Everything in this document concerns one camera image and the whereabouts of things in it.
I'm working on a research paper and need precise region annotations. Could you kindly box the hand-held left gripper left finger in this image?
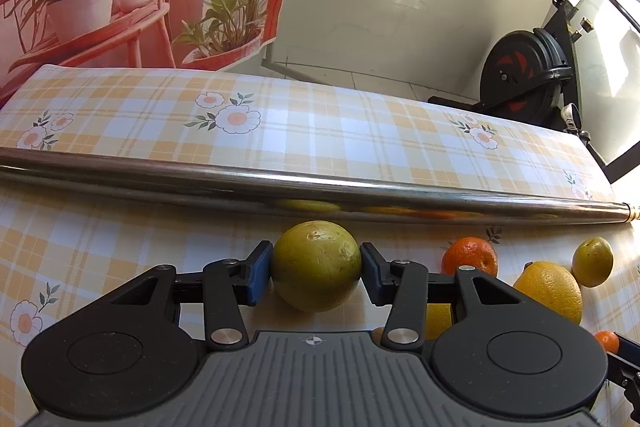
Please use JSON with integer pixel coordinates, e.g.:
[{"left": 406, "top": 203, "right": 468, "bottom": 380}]
[{"left": 112, "top": 241, "right": 274, "bottom": 351}]

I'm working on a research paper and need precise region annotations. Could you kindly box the orange mandarin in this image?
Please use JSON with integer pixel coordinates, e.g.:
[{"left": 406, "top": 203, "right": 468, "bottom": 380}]
[
  {"left": 441, "top": 237, "right": 499, "bottom": 279},
  {"left": 594, "top": 330, "right": 621, "bottom": 354}
]

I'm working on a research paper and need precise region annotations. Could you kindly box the yellow bowl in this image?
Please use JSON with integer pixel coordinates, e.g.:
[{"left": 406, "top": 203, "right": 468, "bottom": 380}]
[{"left": 372, "top": 303, "right": 455, "bottom": 342}]

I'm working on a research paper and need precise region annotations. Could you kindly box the long shiny metal rod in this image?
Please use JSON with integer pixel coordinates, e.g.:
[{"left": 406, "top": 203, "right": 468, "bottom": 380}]
[{"left": 0, "top": 147, "right": 640, "bottom": 225}]

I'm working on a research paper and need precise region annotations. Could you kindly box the small yellow-green lime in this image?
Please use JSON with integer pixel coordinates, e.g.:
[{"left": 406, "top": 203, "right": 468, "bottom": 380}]
[{"left": 571, "top": 237, "right": 614, "bottom": 289}]

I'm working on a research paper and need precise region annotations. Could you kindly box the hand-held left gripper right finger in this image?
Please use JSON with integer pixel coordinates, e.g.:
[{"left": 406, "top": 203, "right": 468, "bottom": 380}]
[{"left": 360, "top": 242, "right": 522, "bottom": 351}]

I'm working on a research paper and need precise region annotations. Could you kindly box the large yellow lemon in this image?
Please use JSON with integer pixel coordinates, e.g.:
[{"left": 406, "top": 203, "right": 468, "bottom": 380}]
[{"left": 513, "top": 260, "right": 584, "bottom": 325}]

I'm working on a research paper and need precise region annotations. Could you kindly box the round yellow-green citrus fruit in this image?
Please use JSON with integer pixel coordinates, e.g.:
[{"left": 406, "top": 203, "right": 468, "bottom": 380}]
[{"left": 271, "top": 220, "right": 363, "bottom": 313}]

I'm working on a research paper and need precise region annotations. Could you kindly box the checked floral tablecloth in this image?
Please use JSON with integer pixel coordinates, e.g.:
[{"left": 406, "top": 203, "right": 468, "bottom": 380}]
[{"left": 0, "top": 64, "right": 640, "bottom": 390}]

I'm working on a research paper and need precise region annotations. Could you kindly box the black exercise bike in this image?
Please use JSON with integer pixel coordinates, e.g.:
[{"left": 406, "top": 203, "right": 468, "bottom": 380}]
[{"left": 427, "top": 0, "right": 631, "bottom": 148}]

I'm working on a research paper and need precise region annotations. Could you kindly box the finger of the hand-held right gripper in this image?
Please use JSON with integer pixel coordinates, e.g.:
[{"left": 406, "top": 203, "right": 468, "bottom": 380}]
[{"left": 605, "top": 332, "right": 640, "bottom": 390}]

